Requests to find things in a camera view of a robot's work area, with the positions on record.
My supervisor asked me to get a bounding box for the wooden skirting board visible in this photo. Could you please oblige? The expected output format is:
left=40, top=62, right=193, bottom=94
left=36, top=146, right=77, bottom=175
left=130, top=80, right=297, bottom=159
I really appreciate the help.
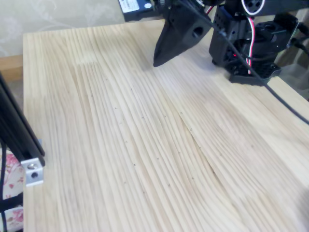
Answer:
left=0, top=54, right=24, bottom=82

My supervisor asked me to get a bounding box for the floral fabric cushion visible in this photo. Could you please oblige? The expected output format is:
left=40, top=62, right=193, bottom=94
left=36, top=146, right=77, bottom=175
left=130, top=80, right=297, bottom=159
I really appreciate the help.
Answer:
left=0, top=149, right=25, bottom=232

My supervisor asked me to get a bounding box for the white red servo wire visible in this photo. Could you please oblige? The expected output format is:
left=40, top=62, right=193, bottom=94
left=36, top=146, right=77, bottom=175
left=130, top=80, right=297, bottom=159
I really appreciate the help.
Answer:
left=240, top=0, right=266, bottom=75

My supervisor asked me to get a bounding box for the black power cable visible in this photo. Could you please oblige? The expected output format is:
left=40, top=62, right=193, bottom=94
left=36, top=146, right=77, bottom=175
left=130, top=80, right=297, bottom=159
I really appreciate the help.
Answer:
left=275, top=36, right=309, bottom=58

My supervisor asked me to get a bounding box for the black camera cable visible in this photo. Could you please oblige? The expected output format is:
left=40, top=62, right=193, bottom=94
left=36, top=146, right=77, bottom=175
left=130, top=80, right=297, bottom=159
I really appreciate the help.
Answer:
left=175, top=0, right=309, bottom=125

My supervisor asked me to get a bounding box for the aluminium extrusion post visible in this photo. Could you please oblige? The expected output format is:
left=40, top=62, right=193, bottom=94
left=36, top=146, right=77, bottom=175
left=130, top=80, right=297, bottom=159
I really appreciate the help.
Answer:
left=0, top=71, right=46, bottom=167

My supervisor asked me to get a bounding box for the silver angle bracket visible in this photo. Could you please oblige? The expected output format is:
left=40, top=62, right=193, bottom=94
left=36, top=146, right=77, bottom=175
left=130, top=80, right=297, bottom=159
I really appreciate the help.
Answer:
left=20, top=157, right=44, bottom=188

